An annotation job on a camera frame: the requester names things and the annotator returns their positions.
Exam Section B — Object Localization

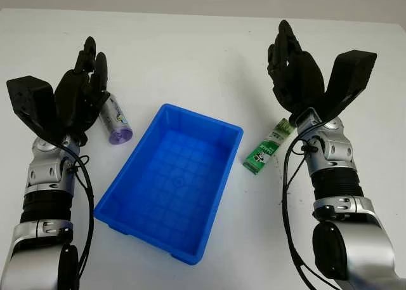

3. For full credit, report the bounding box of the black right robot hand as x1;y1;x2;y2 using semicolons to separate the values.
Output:
266;19;327;124

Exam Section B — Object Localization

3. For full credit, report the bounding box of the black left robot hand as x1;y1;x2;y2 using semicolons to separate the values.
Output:
54;36;112;147

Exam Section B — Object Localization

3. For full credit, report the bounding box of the green toothpaste box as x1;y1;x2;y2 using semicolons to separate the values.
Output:
242;117;294;175

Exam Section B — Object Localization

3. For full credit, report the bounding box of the blue plastic tray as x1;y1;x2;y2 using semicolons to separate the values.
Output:
93;103;244;267

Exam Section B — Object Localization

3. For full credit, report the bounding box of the purple-capped cylindrical bottle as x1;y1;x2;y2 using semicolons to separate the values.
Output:
98;92;133;146

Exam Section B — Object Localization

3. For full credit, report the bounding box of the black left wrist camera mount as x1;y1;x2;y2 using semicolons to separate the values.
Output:
6;76;64;143

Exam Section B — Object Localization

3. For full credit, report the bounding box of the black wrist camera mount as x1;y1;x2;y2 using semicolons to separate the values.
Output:
320;49;378;122
6;76;64;143

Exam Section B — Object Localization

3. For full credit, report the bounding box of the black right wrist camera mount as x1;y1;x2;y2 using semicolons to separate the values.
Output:
320;49;378;122

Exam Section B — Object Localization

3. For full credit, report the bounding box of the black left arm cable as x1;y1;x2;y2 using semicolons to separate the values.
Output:
62;142;96;290

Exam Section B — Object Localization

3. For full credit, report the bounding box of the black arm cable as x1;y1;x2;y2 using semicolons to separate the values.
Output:
280;120;345;290
62;142;96;290

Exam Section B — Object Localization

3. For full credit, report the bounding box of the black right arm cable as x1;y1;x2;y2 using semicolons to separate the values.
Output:
280;120;345;290

